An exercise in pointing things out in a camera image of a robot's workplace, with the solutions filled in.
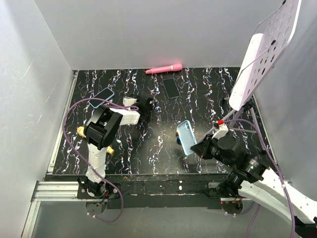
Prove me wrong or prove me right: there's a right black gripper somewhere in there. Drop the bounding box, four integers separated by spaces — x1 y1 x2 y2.
191 134 234 169

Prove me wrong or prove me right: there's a light blue phone case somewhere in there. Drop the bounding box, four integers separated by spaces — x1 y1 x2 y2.
177 120 197 156

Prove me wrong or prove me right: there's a black phone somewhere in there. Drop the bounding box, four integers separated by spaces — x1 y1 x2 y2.
163 78 180 99

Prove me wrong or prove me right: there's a blue cased phone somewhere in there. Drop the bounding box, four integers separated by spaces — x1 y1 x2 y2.
89 88 114 109

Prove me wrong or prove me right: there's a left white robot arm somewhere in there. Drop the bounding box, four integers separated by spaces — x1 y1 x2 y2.
77 95 155 198

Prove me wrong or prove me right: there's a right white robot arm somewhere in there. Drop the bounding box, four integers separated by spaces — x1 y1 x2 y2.
191 134 317 238

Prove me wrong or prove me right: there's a toy figure with blue body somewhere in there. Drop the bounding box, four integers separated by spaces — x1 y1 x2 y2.
175 131 181 145

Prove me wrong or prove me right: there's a pink microphone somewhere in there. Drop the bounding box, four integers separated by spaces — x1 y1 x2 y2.
146 63 183 74

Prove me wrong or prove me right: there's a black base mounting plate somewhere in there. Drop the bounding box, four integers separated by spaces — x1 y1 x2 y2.
76 173 245 216

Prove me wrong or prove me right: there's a beige wooden toy piece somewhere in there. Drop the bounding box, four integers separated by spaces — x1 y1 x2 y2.
77 126 114 155

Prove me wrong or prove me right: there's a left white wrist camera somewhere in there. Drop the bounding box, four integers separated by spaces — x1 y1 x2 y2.
123 97 137 107

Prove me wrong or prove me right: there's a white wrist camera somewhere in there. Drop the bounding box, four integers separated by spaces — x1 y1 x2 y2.
212 120 229 139
123 97 137 107

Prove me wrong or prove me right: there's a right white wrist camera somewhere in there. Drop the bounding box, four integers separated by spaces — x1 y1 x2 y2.
212 120 229 139

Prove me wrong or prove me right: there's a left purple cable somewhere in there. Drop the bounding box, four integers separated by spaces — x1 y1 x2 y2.
62 98 139 223

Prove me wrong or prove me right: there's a purple cable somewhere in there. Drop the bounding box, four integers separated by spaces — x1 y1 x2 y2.
62 98 139 223
222 119 297 238

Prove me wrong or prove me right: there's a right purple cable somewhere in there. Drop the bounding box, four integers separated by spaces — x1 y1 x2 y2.
222 119 297 238

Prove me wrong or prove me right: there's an aluminium frame rail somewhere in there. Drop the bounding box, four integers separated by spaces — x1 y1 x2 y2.
21 70 100 238

